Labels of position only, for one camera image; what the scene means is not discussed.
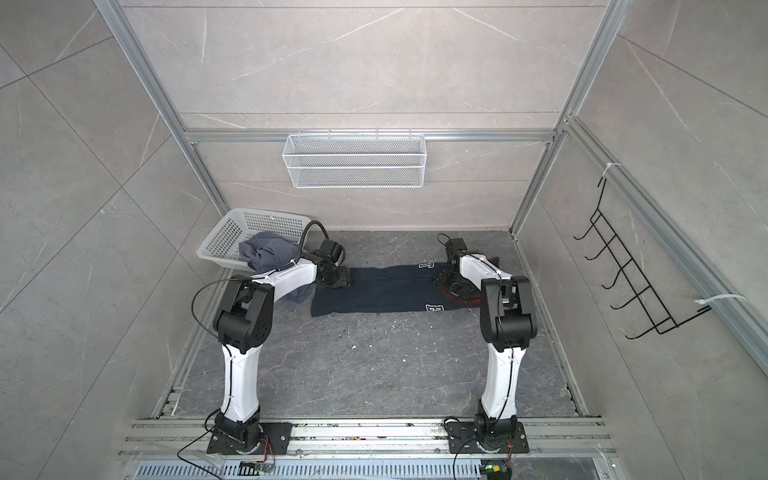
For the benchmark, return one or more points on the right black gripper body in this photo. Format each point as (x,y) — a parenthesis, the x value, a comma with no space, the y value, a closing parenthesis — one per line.
(455,286)

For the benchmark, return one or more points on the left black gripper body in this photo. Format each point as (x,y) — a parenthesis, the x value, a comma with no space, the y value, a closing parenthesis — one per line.
(340,276)

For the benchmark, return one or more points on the navy red-trimmed tank top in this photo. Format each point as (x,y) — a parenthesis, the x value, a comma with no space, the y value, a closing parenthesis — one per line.
(400,289)

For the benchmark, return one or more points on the grey-blue tank top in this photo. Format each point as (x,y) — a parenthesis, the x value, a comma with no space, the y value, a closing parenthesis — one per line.
(267,252)

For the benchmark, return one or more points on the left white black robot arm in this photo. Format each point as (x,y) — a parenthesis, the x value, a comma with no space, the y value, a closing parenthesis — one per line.
(245,321)

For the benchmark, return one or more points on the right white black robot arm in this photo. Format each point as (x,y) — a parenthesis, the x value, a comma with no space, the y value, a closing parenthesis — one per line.
(508,324)

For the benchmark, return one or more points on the white wire mesh shelf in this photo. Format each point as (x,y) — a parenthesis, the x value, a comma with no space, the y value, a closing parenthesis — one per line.
(355,160)

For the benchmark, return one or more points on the black wire hook rack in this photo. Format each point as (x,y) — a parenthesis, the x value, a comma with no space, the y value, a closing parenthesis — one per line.
(628,271)

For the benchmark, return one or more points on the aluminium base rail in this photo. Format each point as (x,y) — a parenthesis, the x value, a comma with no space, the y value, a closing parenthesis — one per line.
(420,448)

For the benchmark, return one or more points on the aluminium frame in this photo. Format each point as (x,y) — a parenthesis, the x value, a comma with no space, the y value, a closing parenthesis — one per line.
(741,319)

